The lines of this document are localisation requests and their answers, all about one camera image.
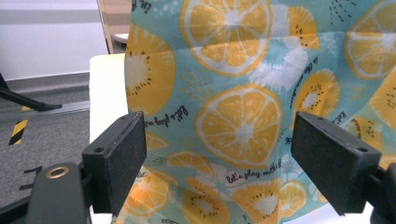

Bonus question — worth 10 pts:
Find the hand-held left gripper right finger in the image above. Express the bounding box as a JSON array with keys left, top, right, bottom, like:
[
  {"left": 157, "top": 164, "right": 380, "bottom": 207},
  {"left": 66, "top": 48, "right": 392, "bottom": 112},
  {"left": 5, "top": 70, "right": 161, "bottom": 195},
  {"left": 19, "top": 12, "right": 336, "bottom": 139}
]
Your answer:
[{"left": 290, "top": 111, "right": 382, "bottom": 217}]

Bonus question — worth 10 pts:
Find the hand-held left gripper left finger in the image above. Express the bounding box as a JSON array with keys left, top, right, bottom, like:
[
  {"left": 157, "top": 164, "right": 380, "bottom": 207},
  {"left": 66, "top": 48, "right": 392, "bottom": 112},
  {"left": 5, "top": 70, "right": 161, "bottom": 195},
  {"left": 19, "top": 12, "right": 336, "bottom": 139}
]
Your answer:
[{"left": 81, "top": 111, "right": 148, "bottom": 217}]

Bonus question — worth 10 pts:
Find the fruit print cloth bag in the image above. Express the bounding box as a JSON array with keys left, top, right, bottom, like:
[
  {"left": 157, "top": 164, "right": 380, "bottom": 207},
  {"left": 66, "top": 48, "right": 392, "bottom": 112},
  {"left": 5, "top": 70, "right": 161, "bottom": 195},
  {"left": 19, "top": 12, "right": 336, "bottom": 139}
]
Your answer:
[{"left": 113, "top": 0, "right": 396, "bottom": 224}]

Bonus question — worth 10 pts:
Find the yellow black floor tape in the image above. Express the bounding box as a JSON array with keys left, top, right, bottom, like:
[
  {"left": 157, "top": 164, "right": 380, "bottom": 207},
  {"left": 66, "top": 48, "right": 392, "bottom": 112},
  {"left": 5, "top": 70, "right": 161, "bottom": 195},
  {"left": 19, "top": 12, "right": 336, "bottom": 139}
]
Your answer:
[{"left": 7, "top": 105, "right": 34, "bottom": 146}]

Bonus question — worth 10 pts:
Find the black metal stand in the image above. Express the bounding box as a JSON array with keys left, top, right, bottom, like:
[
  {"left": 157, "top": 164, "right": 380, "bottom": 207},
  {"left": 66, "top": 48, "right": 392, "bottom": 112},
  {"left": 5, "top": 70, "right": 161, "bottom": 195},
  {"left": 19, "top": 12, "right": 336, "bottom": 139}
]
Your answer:
[{"left": 0, "top": 73, "right": 64, "bottom": 112}]

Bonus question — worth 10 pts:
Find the wooden desk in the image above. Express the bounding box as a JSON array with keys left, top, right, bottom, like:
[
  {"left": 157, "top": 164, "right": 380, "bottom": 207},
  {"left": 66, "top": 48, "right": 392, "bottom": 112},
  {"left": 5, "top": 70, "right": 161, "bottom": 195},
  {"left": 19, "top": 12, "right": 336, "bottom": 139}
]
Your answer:
[{"left": 96, "top": 0, "right": 134, "bottom": 55}]

